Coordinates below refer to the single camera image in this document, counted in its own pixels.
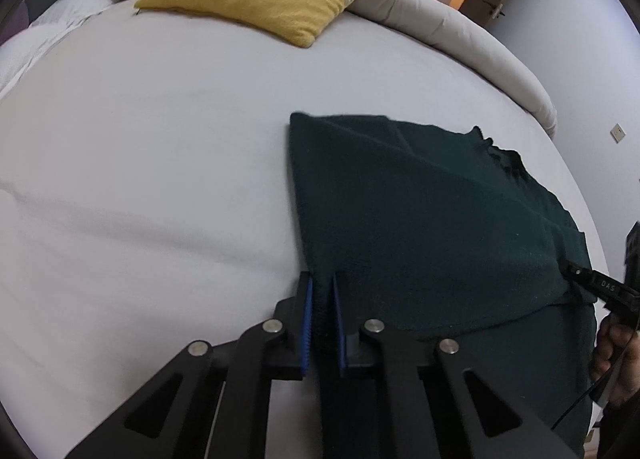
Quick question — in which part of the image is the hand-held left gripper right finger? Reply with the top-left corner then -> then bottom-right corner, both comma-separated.
332,273 -> 581,459

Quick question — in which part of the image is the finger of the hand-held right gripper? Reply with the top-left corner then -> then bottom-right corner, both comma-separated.
559,258 -> 640,329

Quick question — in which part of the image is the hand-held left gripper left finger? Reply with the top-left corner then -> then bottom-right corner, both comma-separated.
65,271 -> 314,459

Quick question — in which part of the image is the dark green garment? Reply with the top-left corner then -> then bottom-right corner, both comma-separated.
289,112 -> 596,459

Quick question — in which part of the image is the person's right hand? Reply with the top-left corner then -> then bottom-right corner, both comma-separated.
590,314 -> 640,407

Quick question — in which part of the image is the white bed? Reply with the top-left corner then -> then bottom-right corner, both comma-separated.
0,0 -> 608,459

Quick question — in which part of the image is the beige rolled duvet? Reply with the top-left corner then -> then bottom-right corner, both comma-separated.
65,0 -> 558,140

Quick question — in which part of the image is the white crumpled sheet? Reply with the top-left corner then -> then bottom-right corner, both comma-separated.
0,0 -> 121,94

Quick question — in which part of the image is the black cable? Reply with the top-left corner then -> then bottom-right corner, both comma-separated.
550,374 -> 608,432

